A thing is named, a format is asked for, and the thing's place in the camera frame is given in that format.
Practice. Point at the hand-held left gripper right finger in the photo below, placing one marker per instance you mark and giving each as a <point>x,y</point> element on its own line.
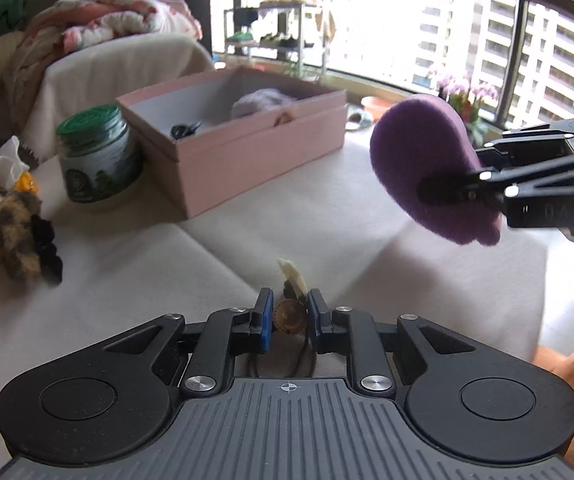
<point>314,324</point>

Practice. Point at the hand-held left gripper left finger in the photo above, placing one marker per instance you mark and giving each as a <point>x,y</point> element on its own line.
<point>267,321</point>

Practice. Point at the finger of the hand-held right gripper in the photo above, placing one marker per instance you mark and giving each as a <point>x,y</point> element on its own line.
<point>447,187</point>
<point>527,140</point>

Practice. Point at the gold and cream hair clip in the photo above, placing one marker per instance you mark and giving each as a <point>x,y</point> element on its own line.
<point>292,280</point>

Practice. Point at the purple felt beret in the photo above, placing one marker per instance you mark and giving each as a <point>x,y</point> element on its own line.
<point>417,150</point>

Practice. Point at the pink cardboard box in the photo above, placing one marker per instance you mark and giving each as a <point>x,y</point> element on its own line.
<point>247,155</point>

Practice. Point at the pink potted orchid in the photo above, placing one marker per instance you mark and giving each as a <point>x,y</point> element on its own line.
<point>462,97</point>

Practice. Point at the orange plastic basin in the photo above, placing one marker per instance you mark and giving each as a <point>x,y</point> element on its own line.
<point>374,109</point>

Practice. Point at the grey slippers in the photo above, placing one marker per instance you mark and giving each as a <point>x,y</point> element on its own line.
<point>358,120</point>

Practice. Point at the brown hair accessory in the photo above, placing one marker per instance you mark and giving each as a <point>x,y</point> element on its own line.
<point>284,118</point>

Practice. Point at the lavender plush hat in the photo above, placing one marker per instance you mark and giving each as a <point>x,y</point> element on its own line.
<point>262,102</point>

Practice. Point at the black hair clip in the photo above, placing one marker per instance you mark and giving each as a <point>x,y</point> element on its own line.
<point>184,131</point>

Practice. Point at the white shoe rack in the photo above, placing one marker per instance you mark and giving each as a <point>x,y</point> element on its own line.
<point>277,35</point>

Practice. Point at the black scrunchie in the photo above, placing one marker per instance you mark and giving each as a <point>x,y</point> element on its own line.
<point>47,250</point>

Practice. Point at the green lidded jar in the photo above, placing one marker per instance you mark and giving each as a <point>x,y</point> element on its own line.
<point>99,160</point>

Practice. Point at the leopard fur scrunchie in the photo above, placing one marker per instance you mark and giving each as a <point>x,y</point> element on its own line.
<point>17,235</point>

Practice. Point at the orange small packet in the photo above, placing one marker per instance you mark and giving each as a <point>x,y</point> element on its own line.
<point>28,184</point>

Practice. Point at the cream covered armchair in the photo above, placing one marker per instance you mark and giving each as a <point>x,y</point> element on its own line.
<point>117,67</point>

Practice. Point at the white plastic bag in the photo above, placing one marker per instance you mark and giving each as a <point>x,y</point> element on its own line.
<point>9,157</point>

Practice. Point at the pink floral blanket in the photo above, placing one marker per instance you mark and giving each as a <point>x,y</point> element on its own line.
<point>102,17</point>

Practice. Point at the black window frame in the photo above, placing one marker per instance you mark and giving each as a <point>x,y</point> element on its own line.
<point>519,40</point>

